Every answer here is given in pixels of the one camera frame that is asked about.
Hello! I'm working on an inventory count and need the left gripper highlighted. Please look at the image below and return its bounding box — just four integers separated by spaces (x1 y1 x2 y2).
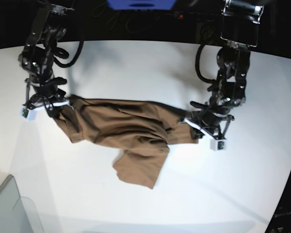
184 109 233 140

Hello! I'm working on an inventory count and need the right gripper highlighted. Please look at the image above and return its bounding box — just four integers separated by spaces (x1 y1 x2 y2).
24 94 70 117

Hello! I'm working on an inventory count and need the brown t-shirt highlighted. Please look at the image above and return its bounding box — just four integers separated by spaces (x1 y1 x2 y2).
53 96 198 188

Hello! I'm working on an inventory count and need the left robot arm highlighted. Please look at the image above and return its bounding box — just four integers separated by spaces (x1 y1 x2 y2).
185 0 269 141

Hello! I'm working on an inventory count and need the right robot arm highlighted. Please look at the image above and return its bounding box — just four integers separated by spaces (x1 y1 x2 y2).
18 0 84 121

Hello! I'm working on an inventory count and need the black power strip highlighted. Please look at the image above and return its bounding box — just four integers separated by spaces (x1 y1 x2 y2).
172 11 221 22

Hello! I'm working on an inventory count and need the grey plastic bin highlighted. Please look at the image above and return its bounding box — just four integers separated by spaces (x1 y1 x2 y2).
0 175 45 233

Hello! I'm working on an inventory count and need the blue box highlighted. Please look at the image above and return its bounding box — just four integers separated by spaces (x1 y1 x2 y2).
107 0 176 10

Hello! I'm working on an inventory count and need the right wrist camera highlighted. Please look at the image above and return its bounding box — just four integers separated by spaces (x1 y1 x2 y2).
20 106 37 122

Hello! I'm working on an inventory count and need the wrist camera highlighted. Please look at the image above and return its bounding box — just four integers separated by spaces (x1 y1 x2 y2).
20 106 37 122
210 139 226 151

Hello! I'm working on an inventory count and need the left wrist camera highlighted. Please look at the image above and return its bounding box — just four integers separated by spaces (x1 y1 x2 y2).
210 139 226 151

